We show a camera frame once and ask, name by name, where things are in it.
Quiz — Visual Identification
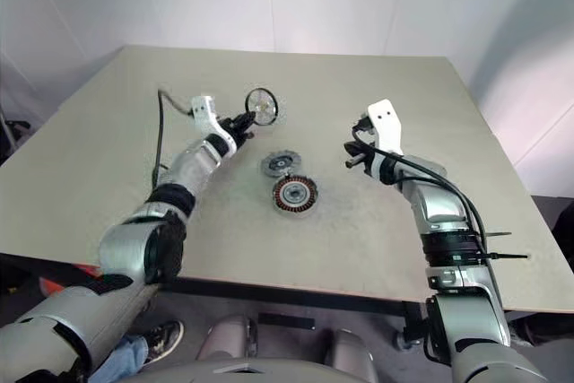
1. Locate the grey round rotor disc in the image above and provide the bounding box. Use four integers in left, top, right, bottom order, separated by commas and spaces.
259, 151, 301, 178

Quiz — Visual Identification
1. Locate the black metal table frame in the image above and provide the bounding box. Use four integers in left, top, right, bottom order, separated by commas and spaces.
154, 275, 434, 353

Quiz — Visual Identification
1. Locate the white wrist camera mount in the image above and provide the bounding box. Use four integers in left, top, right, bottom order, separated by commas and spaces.
189, 94, 238, 158
366, 98, 405, 159

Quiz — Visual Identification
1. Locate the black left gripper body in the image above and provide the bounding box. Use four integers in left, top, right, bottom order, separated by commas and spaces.
218, 115, 253, 148

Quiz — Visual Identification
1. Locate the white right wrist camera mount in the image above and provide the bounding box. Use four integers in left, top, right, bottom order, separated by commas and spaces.
366, 98, 405, 159

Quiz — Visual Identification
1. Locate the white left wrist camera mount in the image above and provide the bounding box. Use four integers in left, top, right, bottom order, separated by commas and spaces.
189, 94, 238, 158

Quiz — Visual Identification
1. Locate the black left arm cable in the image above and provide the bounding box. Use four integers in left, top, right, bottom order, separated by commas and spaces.
152, 85, 196, 187

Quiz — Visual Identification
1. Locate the black flat bar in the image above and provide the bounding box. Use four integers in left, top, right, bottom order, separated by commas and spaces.
257, 311, 316, 331

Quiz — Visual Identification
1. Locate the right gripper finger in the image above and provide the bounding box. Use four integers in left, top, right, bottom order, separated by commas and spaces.
352, 114, 375, 141

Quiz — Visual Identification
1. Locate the black spoked motor cover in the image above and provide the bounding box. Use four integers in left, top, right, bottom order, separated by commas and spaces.
243, 85, 281, 126

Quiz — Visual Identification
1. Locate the grey robot torso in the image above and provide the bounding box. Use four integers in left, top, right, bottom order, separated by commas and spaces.
134, 355, 360, 383

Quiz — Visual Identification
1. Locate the blue jeans leg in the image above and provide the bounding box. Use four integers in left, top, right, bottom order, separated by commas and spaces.
88, 335, 150, 383

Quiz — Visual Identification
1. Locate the black patterned sneaker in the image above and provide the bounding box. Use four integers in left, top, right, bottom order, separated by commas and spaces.
142, 319, 186, 365

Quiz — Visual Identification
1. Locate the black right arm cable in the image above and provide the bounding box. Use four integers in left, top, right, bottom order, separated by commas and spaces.
351, 128, 491, 264

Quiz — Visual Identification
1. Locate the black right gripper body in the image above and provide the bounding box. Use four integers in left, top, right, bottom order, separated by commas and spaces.
343, 138, 383, 170

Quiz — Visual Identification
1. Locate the motor stator with copper windings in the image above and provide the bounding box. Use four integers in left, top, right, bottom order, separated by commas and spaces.
270, 175, 320, 219

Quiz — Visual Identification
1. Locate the grey rounded shape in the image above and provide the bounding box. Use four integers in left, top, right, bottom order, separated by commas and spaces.
324, 327, 378, 383
196, 314, 257, 362

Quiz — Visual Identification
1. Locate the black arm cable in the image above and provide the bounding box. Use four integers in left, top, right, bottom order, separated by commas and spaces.
351, 128, 491, 264
152, 85, 196, 187

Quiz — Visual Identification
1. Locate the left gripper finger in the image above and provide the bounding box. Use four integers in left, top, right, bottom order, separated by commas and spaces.
232, 109, 258, 128
239, 117, 262, 137

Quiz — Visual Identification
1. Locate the orange red object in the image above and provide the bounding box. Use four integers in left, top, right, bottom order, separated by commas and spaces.
39, 260, 100, 300

